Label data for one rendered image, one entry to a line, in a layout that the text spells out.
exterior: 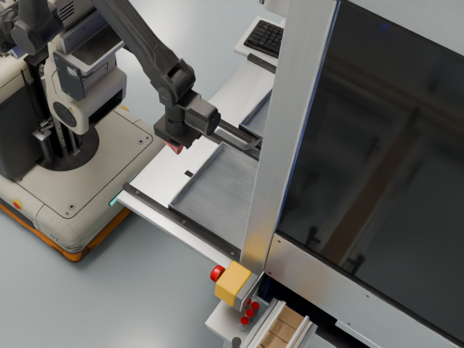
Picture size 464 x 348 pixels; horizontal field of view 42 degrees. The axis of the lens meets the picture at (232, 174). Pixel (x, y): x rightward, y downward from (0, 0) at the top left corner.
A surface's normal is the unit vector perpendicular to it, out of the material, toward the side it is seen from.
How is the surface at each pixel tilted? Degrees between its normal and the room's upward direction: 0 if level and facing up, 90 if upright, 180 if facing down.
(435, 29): 90
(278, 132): 90
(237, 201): 0
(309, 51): 90
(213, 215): 0
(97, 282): 0
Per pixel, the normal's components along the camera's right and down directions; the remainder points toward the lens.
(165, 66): 0.61, -0.04
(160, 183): 0.07, -0.56
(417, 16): -0.55, 0.67
